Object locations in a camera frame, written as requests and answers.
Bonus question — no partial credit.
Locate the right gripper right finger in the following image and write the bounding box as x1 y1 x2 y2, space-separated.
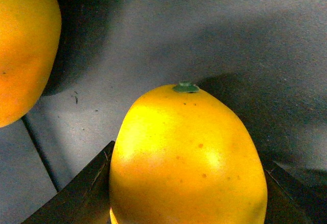
263 161 326 223

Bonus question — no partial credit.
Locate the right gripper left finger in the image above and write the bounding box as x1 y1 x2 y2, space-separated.
23 141 115 224

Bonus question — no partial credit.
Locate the orange yellow mango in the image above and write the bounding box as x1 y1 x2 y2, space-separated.
1 0 61 127

